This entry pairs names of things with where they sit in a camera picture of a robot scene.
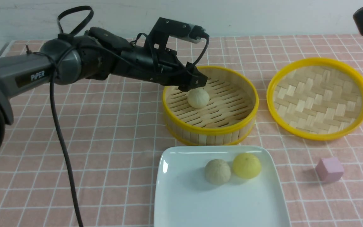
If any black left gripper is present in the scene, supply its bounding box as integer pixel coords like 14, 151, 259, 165
147, 48, 208, 92

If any white steamed bun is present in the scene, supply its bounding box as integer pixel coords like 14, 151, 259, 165
187, 89, 210, 109
204, 159, 232, 185

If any white steamed bun front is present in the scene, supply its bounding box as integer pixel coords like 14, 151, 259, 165
204, 159, 232, 185

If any yellow steamed bun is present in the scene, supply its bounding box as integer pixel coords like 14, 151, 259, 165
232, 153, 262, 180

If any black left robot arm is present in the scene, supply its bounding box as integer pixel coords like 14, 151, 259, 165
0, 27, 209, 148

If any white square plate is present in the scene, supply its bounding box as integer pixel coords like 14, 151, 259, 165
153, 145, 291, 227

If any bamboo steamer basket yellow rim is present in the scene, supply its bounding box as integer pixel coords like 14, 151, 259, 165
162, 66, 259, 146

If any pink checkered tablecloth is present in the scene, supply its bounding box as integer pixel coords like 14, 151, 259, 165
0, 34, 363, 227

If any woven bamboo steamer lid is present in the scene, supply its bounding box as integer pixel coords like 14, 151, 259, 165
266, 57, 363, 141

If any pink cube block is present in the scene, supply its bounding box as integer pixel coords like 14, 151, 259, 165
315, 157, 344, 183

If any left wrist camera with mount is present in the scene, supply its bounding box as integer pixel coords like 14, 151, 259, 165
148, 17, 209, 51

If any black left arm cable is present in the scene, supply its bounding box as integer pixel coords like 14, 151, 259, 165
26, 6, 210, 227

